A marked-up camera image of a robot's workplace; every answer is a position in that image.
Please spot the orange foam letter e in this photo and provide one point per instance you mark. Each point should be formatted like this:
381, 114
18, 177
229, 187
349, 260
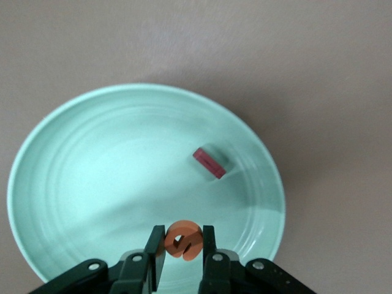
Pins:
193, 245

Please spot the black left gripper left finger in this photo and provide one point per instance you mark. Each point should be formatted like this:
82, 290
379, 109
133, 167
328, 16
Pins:
134, 275

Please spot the pale green round plate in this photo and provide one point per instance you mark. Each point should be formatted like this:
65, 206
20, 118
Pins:
107, 168

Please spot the dark red foam letter l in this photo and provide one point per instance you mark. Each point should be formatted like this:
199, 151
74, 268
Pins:
209, 162

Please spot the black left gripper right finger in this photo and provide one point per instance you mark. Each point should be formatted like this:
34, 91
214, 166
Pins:
214, 275

